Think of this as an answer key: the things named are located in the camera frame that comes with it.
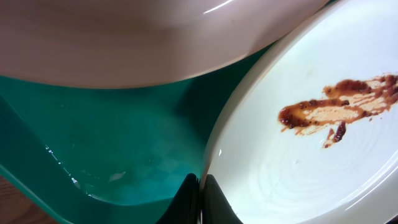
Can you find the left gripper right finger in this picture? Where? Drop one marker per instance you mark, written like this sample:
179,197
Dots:
215,208

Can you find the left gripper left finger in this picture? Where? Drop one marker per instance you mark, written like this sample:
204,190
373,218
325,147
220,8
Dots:
183,208

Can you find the white plate with sauce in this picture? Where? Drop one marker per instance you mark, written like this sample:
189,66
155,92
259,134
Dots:
310,133

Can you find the teal plastic tray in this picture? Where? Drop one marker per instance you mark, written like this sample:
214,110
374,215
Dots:
110,156

